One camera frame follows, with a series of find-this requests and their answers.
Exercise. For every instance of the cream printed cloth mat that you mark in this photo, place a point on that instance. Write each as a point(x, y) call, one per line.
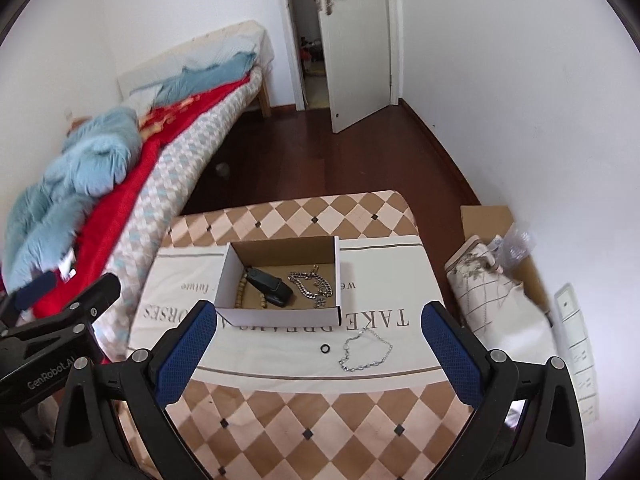
point(385, 283)

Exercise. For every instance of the light blue duvet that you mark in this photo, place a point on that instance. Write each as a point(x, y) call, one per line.
point(46, 218)

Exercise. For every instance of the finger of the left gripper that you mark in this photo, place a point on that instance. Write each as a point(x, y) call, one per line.
point(28, 295)
point(93, 301)

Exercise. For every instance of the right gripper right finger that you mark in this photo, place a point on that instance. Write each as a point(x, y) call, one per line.
point(525, 422)

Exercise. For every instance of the bed with patterned mattress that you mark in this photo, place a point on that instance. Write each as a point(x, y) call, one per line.
point(177, 170)

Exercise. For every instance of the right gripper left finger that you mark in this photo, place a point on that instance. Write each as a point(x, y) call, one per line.
point(89, 440)

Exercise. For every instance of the white door frame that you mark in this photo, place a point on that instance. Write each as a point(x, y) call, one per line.
point(395, 27)

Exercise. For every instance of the white power strip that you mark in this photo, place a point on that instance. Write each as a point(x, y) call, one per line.
point(578, 353)

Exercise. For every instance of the clear plastic bag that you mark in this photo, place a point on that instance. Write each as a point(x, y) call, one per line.
point(517, 244)

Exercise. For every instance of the white door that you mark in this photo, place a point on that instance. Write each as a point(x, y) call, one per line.
point(356, 48)

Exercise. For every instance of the red blanket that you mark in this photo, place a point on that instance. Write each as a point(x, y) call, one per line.
point(104, 225)

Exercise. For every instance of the checkered diamond tablecloth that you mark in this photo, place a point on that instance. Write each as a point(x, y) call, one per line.
point(255, 434)

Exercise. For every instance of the flat brown cardboard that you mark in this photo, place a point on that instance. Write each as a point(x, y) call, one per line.
point(488, 221)

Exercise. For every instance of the blue folded sheet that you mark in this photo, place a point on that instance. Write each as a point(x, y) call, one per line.
point(191, 82)

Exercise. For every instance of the black smart band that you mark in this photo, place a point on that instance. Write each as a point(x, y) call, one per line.
point(273, 289)

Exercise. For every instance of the floral fabric bag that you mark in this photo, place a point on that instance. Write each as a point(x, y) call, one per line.
point(495, 308)

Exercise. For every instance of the white cardboard box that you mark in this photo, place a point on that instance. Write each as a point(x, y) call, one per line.
point(311, 266)

